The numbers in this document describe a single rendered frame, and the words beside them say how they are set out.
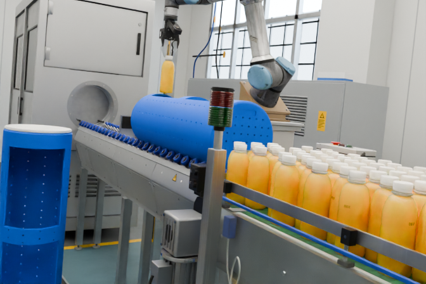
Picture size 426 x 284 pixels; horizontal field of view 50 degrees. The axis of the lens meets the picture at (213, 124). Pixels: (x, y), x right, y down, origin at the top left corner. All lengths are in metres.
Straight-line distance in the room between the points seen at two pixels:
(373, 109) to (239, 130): 2.00
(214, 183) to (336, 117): 2.23
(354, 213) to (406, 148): 3.44
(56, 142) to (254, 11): 1.03
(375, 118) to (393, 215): 2.63
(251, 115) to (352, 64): 2.89
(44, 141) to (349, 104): 2.15
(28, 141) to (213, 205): 1.04
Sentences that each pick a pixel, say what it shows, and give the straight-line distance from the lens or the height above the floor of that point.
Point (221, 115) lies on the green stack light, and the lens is 1.14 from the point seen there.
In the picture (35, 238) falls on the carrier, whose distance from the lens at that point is 2.09.
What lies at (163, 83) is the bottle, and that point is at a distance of 2.36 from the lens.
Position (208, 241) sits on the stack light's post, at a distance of 1.21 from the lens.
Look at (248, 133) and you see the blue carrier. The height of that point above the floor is 1.11.
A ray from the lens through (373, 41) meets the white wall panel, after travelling 4.49.
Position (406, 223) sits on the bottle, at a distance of 1.00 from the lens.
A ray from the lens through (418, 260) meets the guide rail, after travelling 0.95.
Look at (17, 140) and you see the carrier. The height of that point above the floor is 0.99.
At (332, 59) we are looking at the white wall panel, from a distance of 4.71.
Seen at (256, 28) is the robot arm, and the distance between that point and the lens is 2.08.
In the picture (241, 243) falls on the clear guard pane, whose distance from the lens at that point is 1.26.
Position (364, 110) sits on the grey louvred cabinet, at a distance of 3.49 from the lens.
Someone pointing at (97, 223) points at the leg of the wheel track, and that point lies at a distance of 3.70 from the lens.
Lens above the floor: 1.22
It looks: 3 degrees down
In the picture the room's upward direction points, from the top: 5 degrees clockwise
